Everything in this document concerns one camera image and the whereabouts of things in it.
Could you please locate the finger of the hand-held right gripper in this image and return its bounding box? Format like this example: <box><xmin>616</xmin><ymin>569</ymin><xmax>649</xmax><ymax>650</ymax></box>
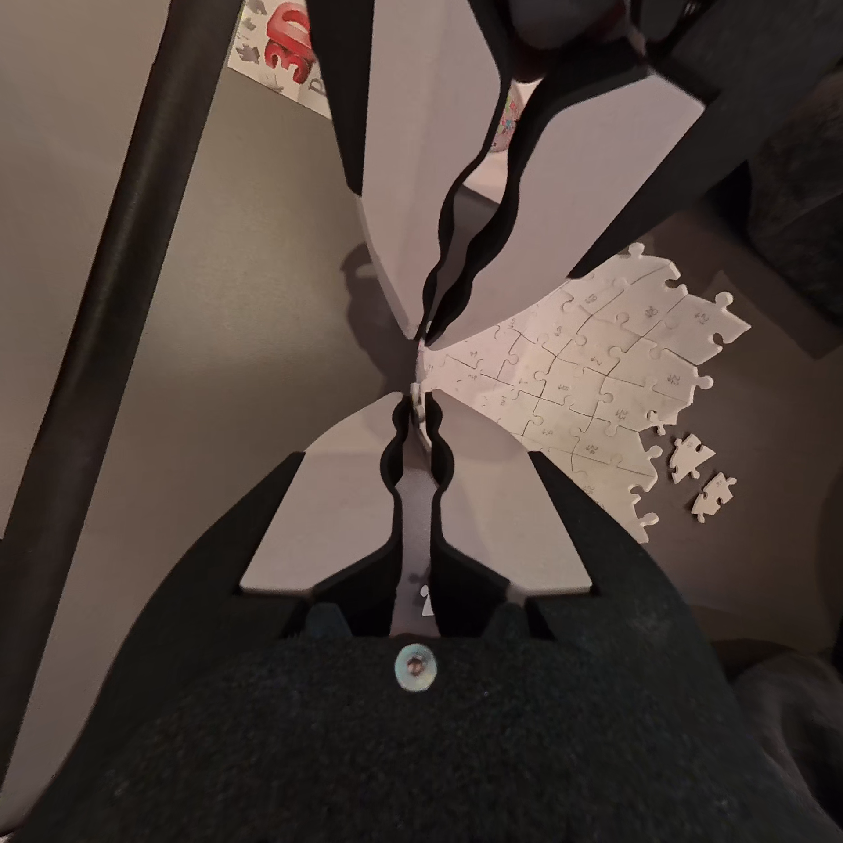
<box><xmin>357</xmin><ymin>0</ymin><xmax>503</xmax><ymax>340</ymax></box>
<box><xmin>425</xmin><ymin>65</ymin><xmax>703</xmax><ymax>348</ymax></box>

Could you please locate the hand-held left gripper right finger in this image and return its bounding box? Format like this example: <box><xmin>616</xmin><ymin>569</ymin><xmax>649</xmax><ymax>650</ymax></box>
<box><xmin>427</xmin><ymin>389</ymin><xmax>595</xmax><ymax>607</ymax></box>

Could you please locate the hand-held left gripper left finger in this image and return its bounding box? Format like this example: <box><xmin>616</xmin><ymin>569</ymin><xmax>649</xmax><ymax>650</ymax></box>
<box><xmin>238</xmin><ymin>392</ymin><xmax>408</xmax><ymax>605</ymax></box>

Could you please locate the half-built colourful puzzle ball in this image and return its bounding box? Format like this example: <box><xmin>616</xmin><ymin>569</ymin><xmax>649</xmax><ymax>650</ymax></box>
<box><xmin>410</xmin><ymin>242</ymin><xmax>753</xmax><ymax>544</ymax></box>

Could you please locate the scattered pile of puzzle pieces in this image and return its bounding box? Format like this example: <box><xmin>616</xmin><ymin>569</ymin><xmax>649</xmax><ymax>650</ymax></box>
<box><xmin>419</xmin><ymin>407</ymin><xmax>740</xmax><ymax>618</ymax></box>

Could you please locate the white printed instruction leaflet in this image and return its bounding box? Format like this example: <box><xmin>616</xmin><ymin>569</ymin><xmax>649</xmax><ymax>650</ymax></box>
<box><xmin>227</xmin><ymin>0</ymin><xmax>531</xmax><ymax>198</ymax></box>

